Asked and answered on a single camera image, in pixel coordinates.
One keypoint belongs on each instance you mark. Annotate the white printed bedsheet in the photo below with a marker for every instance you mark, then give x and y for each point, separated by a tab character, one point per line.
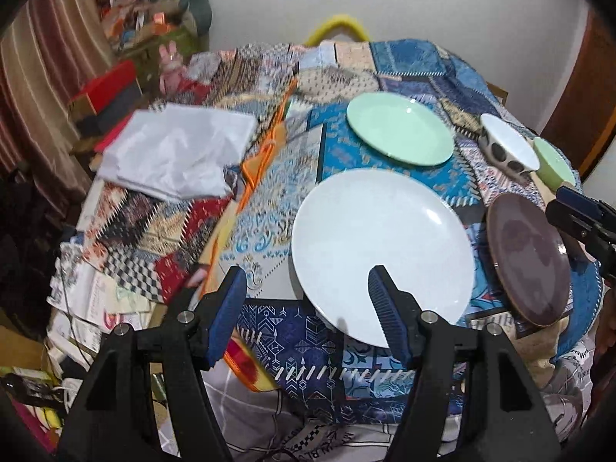
269	414

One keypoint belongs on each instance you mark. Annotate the striped curtain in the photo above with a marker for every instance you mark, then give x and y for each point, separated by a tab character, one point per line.
33	57

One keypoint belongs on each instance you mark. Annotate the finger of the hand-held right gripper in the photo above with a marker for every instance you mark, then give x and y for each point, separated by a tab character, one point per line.
572	221
580	198

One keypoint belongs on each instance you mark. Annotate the patchwork blanket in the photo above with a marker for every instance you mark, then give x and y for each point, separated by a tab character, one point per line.
269	211

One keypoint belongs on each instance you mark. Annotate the white cloth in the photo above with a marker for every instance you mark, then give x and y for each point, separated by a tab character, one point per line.
178	149

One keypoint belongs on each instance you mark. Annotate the pink bunny toy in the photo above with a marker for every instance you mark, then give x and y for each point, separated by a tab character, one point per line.
171	65

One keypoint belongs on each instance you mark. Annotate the mauve plate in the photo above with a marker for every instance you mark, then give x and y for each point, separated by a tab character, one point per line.
524	260

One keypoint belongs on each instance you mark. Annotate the red box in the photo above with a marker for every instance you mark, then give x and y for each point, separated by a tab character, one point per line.
103	84

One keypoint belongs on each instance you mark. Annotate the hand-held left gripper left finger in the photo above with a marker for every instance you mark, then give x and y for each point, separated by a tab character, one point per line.
226	317

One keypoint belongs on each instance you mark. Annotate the white bowl with dark spots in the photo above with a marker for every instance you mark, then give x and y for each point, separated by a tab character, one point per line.
505	137

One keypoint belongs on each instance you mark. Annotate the green box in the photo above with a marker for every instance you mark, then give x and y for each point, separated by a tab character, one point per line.
144	50

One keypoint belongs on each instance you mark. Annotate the light green bowl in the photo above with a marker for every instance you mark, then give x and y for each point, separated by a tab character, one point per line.
551	159

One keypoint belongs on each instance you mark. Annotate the yellow hoop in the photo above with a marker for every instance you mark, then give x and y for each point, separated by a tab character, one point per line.
337	20

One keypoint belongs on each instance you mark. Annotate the wooden door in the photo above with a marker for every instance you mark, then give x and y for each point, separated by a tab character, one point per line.
592	106

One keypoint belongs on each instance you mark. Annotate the light green plate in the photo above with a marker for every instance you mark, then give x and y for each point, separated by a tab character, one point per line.
399	125

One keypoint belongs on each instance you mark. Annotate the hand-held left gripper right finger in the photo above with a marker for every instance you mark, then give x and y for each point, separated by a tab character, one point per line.
385	308

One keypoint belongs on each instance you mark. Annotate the large white plate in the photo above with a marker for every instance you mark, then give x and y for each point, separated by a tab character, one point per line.
375	221

